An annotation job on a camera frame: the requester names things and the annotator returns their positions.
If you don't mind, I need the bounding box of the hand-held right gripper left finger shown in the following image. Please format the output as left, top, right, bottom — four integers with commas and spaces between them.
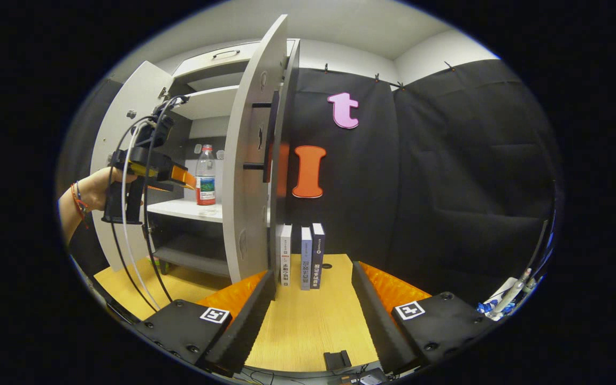
134, 270, 278, 378

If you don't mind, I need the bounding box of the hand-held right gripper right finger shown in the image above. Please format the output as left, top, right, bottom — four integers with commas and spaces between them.
351, 261, 501, 375

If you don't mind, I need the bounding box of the clear bottle with red label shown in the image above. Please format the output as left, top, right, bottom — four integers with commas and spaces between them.
196, 143, 218, 206

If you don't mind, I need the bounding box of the white cabinet door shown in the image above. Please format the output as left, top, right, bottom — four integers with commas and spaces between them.
90, 60, 176, 272
222, 14, 290, 284

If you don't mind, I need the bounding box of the white cabinet shelf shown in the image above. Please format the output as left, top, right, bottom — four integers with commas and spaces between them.
147, 199, 225, 224
172, 86, 241, 121

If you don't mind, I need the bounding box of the white book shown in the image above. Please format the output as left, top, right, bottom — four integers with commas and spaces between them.
279, 224, 293, 287

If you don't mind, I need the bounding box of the grey-blue book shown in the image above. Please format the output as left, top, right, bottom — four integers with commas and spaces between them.
301, 227, 313, 291

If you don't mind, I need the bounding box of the dark blue book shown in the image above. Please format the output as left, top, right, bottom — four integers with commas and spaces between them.
311, 222, 326, 290

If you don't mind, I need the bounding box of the blue twist tie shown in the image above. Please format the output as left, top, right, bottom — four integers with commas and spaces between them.
475, 301, 517, 317

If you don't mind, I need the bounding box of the white cabinet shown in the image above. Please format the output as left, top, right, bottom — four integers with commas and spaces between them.
147, 38, 301, 279

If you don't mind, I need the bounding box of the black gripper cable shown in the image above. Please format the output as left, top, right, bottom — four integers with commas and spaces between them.
107, 115, 159, 313
142, 95, 190, 304

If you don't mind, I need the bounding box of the red string bracelet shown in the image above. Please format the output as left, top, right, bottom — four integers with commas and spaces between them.
71, 181, 90, 221

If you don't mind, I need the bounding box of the black door handle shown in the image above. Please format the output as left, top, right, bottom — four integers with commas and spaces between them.
243, 90, 281, 184

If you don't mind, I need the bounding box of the white plug cable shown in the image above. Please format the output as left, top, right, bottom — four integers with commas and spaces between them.
487, 267, 534, 321

